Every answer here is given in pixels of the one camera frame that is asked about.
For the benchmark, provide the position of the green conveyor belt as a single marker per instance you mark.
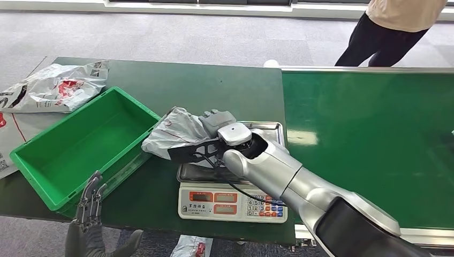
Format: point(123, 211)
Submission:
point(372, 124)

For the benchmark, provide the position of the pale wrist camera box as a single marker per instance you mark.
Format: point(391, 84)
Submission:
point(234, 133)

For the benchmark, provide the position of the crumpled white mailer bag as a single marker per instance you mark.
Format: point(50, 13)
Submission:
point(53, 87)

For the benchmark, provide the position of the white round object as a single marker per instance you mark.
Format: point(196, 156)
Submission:
point(270, 63)

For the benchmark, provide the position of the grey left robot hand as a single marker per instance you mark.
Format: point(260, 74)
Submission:
point(83, 237)

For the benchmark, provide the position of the person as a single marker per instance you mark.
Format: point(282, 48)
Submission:
point(381, 39)

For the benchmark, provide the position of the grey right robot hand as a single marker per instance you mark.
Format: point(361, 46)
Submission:
point(216, 120)

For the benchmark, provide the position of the green plastic basket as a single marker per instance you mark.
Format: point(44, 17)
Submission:
point(85, 138)

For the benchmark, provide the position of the small white red-print package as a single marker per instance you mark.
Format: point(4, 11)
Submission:
point(189, 246)

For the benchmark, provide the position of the grey mailer package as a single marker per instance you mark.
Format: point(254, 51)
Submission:
point(177, 131)

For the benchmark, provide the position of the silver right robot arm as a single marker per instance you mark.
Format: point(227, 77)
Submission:
point(269, 166)

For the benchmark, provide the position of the white electronic scale, steel tray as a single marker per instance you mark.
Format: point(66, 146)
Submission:
point(205, 204)

